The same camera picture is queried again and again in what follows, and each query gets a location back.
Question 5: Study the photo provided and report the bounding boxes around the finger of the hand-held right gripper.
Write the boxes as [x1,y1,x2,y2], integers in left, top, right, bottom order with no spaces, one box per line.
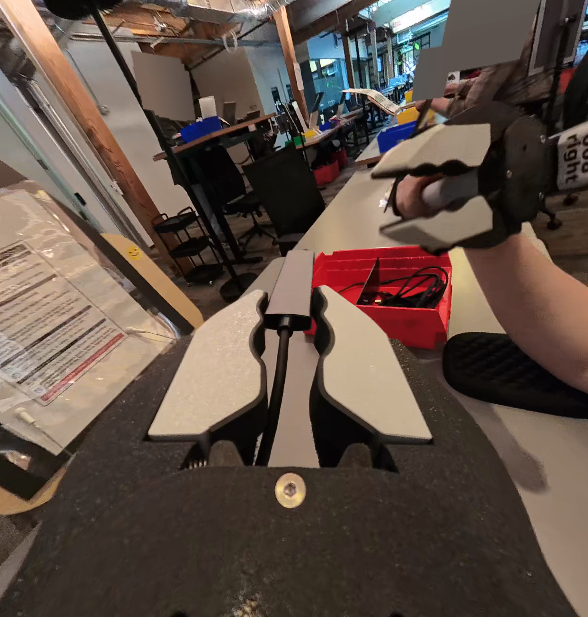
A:
[379,195,496,256]
[370,122,493,179]

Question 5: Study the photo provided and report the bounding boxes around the red plastic bin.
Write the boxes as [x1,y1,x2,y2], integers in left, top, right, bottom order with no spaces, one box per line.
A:
[305,246,453,350]

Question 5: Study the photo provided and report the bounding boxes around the yellow plastic bin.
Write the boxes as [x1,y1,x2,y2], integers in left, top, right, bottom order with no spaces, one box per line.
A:
[397,107,434,127]

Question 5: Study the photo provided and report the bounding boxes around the person's right hand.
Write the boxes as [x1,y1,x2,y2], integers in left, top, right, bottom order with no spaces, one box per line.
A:
[393,173,451,221]

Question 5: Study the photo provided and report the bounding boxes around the instruction sheet in plastic sleeve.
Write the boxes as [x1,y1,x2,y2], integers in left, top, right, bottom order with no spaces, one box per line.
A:
[0,190,176,454]

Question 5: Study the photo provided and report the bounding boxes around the black floor lamp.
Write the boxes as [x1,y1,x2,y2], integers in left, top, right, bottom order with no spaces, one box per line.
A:
[43,0,258,303]

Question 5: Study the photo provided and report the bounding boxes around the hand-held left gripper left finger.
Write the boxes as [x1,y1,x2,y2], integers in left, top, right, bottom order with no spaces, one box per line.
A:
[148,289,270,446]

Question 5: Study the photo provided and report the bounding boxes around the grey usb hub with cable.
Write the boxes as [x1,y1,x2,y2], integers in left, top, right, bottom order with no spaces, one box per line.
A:
[254,249,318,467]

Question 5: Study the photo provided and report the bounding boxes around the black rolling cart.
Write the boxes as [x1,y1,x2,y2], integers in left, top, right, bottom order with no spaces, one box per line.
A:
[152,207,226,286]

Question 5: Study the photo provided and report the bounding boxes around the wooden support post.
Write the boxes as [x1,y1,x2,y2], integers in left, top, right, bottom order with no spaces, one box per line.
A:
[0,0,176,271]
[274,7,309,121]

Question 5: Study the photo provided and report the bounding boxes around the small red crate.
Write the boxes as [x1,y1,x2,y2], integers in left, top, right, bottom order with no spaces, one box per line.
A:
[313,159,341,186]

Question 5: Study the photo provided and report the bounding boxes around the person's right forearm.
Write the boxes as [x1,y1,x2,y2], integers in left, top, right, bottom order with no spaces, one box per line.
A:
[460,230,588,402]

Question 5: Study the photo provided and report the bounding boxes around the blue plastic bin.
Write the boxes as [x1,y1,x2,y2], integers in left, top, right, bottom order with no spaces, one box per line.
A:
[180,117,222,144]
[377,121,420,152]

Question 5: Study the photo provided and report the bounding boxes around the wooden top desk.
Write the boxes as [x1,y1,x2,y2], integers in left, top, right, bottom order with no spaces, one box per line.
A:
[153,113,278,263]

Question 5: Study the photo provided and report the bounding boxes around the bundle of black usb cables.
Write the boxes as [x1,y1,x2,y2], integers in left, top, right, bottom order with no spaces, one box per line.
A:
[344,267,449,309]

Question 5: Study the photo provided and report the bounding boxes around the black bin divider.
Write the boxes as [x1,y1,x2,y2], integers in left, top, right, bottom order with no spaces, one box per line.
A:
[357,258,381,305]

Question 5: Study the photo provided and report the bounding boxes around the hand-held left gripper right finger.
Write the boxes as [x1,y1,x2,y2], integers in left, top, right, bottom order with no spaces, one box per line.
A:
[308,284,434,444]

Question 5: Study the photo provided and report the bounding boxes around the black office chair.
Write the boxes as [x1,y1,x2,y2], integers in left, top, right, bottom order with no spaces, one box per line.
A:
[198,145,275,251]
[242,145,326,256]

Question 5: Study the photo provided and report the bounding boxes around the flat printed sheet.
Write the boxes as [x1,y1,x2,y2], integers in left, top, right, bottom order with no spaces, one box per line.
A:
[342,88,401,115]

